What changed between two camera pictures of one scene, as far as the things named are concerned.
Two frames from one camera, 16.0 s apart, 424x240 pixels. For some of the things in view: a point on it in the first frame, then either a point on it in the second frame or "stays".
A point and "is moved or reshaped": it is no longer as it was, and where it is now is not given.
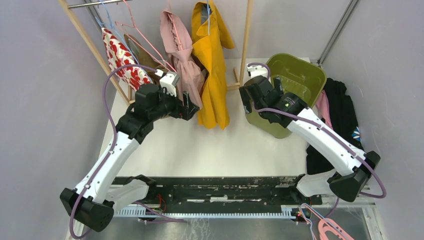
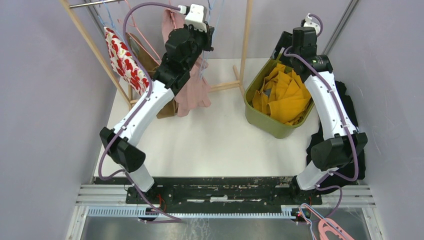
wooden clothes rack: x=241 y=81 stays
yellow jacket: x=210 y=39 is moved or reshaped
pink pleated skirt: x=177 y=42 stays
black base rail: x=222 y=191 stays
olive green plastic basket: x=299 y=76 stays
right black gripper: x=246 y=99 -> x=285 y=41
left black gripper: x=185 y=111 -> x=207 y=36
